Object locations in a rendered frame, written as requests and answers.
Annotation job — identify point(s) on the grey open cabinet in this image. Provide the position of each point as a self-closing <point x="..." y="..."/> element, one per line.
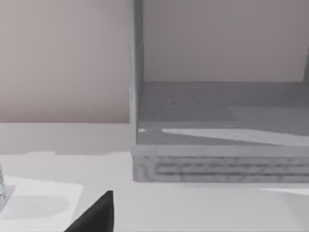
<point x="217" y="135"/>

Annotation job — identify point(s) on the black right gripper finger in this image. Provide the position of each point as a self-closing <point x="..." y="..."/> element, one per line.
<point x="99" y="215"/>

